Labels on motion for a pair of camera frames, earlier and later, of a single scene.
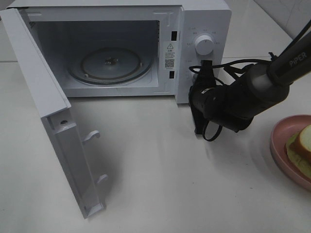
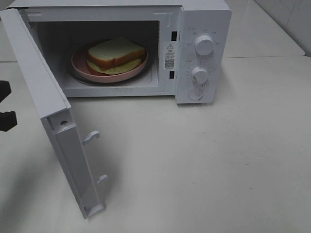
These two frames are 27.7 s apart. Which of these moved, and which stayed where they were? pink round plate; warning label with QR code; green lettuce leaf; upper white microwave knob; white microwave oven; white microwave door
Moved: green lettuce leaf; pink round plate
Stayed: upper white microwave knob; white microwave oven; warning label with QR code; white microwave door
